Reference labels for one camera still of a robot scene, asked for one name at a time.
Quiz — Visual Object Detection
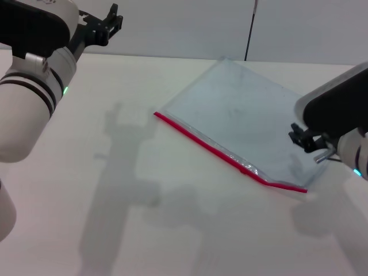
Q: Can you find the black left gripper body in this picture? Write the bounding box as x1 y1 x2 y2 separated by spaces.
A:
68 10 116 61

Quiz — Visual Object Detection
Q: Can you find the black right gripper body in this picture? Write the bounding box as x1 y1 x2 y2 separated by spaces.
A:
300 129 331 153

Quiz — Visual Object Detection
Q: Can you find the clear red-zip document bag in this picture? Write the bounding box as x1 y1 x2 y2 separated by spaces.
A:
153 55 331 194

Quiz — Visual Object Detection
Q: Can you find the silver cable connector plug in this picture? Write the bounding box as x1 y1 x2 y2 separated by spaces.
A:
315 144 336 164

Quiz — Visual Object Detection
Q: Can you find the black left wrist camera housing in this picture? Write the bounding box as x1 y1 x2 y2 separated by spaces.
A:
0 0 79 62

